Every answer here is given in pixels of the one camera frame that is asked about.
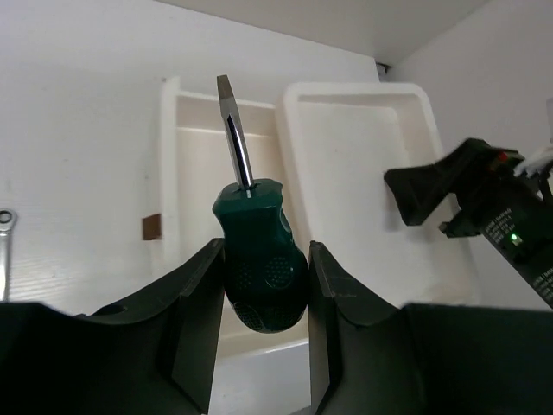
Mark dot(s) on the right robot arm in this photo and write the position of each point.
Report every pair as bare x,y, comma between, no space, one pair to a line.
532,258

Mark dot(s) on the green stubby screwdriver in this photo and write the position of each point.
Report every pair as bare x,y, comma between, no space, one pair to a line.
265,272

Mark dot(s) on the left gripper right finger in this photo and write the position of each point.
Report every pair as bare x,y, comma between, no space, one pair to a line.
368,357

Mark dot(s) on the white drawer cabinet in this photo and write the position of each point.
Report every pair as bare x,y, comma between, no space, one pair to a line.
337,140

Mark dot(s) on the small ratchet wrench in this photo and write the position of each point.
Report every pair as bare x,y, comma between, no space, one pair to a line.
8,223

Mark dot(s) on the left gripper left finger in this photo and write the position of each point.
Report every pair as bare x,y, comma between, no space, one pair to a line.
152,352

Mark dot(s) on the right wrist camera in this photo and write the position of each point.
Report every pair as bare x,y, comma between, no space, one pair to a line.
534,164

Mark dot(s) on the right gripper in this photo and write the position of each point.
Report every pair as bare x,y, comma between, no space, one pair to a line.
492,200

